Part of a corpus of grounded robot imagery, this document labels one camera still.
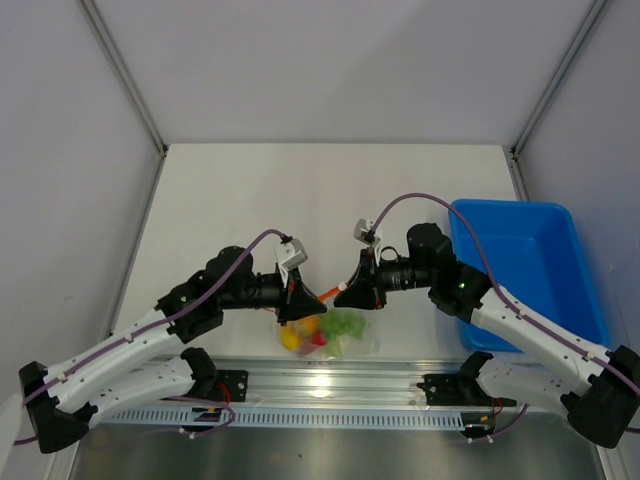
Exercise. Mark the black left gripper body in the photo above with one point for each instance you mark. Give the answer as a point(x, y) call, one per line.
point(285, 287)

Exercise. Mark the green grape bunch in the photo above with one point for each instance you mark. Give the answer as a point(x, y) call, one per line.
point(343, 322)

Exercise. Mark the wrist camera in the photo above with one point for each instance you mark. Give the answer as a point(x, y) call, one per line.
point(364, 233)
point(289, 255)

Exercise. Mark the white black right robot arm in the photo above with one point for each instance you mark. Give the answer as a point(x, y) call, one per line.
point(594, 388)

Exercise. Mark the right aluminium frame post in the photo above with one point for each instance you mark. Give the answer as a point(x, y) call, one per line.
point(579, 39)

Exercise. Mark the white cauliflower green leaves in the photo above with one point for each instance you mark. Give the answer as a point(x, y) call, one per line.
point(337, 347)

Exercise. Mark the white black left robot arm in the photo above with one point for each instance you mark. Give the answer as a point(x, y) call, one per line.
point(154, 359)

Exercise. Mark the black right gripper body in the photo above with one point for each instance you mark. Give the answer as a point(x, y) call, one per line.
point(369, 262)

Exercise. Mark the blue plastic bin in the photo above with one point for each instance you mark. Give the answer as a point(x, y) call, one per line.
point(534, 252)

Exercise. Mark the orange yellow mango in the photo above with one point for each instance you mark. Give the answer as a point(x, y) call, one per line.
point(290, 339)

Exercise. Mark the white slotted cable duct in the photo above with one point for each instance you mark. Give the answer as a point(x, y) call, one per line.
point(271, 417)

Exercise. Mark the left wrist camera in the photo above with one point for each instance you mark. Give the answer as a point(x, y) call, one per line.
point(289, 255)

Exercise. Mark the red chili pepper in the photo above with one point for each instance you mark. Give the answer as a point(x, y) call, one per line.
point(318, 339)

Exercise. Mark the left aluminium frame post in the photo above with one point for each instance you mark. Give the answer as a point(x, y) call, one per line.
point(112, 54)

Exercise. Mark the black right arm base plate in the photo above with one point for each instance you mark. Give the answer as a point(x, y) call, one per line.
point(456, 390)

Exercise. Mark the clear zip bag red zipper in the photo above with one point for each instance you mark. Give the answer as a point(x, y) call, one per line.
point(358, 348)

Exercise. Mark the red orange mango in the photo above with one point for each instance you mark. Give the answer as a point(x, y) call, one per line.
point(308, 325)

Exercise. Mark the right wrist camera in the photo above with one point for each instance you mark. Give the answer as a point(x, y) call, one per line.
point(364, 233)

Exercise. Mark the aluminium frame post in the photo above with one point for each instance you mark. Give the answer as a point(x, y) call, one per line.
point(112, 54)
point(579, 39)

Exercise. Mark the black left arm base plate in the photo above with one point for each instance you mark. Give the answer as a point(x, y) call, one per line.
point(231, 387)

